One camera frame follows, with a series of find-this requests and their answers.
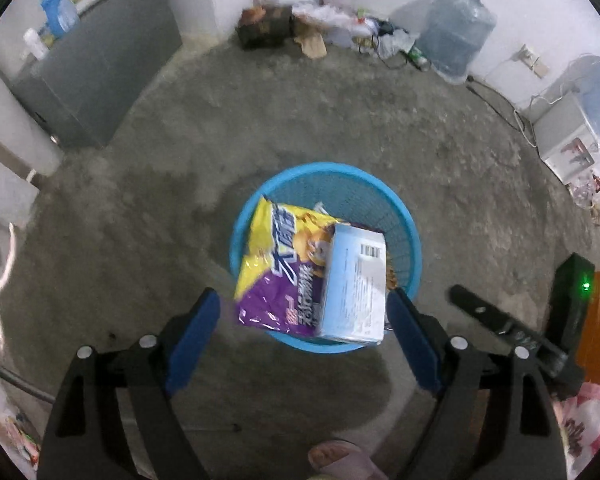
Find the purple noodle packet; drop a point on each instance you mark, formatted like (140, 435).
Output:
(275, 280)

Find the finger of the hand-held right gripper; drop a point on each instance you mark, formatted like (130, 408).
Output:
(480, 310)

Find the small white bottle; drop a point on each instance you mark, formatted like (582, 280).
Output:
(34, 44)

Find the white curtain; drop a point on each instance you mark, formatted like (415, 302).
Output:
(5, 120)

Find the grey cabinet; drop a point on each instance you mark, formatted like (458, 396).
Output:
(105, 60)

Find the white appliance box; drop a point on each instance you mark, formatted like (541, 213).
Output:
(560, 135)

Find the dark box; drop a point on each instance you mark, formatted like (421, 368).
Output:
(265, 27)

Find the brown cardboard piece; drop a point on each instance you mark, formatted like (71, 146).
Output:
(312, 45)

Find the light blue box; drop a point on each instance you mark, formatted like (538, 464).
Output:
(350, 290)

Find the person's foot in pink slipper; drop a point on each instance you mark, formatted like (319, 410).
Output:
(340, 462)

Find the blue plastic basket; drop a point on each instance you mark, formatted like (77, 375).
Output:
(340, 185)

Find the large water jug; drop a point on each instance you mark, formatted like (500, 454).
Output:
(455, 35)

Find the green bottle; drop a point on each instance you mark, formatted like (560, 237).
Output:
(420, 59)

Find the pile of floor clutter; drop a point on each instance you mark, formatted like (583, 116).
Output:
(330, 15)

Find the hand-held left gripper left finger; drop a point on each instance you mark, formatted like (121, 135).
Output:
(192, 340)

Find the pink floral blanket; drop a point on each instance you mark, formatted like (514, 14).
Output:
(590, 425)

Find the wall power outlet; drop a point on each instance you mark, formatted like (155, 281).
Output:
(532, 60)

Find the blue detergent bottle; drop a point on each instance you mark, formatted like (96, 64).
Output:
(57, 12)

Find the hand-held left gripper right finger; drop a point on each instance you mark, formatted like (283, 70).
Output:
(415, 340)

